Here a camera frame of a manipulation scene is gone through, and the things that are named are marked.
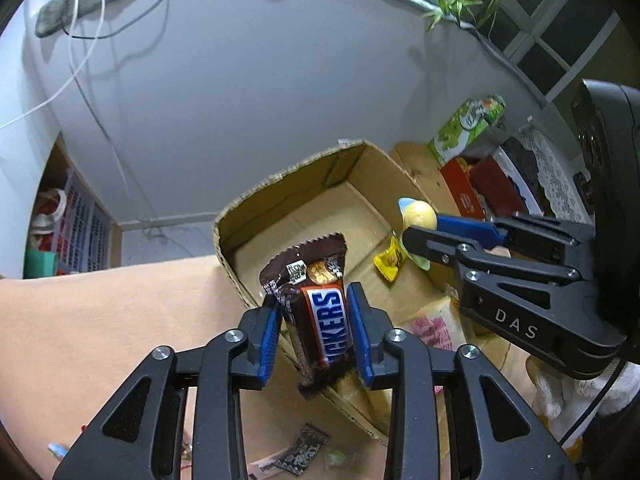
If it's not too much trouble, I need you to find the yellow egg-shaped jelly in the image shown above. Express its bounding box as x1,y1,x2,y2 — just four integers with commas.
397,197,438,272

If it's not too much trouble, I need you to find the tan table cloth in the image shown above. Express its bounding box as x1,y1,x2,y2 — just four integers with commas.
0,255,451,480

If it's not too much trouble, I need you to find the brown chocolate bar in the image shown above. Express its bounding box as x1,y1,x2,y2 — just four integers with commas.
259,232,357,396

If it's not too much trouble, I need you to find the white lace cloth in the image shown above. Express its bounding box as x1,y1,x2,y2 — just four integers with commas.
517,125,593,226

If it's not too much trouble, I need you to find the red storage box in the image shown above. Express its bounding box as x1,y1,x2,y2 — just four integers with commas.
440,152,541,221

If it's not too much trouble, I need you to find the white cable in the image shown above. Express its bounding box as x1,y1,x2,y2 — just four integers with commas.
0,0,106,131

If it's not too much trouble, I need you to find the black white snack packet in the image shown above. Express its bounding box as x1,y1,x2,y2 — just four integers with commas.
272,422,331,475

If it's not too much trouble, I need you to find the white plush toy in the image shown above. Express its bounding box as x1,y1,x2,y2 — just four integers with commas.
527,357,616,421

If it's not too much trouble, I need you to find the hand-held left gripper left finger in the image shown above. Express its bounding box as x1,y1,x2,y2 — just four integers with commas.
52,304,283,480

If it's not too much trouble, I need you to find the sliced bread packet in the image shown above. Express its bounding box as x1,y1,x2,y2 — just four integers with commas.
400,295,476,356

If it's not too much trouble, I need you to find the grey plastic box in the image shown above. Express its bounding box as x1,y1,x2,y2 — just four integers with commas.
477,125,513,161

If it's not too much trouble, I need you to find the black cable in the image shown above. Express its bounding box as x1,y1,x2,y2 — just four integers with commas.
65,0,191,233

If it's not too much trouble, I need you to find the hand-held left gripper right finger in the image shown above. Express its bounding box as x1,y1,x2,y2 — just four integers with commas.
346,281,581,480

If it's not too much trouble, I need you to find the window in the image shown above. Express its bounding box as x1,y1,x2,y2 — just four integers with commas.
500,0,621,106

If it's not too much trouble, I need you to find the cardboard box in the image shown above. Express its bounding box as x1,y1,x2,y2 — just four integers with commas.
212,140,526,446

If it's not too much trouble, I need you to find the yellow snack packet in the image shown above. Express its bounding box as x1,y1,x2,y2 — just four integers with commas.
373,237,408,283

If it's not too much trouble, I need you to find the green drink carton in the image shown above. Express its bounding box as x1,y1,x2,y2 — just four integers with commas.
428,94,507,167

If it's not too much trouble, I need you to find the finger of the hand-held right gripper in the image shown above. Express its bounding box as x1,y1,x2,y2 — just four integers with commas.
435,212,596,263
402,226,585,282

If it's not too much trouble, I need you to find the white plastic basket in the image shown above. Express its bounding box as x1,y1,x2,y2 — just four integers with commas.
57,165,113,273

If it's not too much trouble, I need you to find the pink white snack packet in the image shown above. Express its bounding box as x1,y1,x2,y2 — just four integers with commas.
247,455,286,476

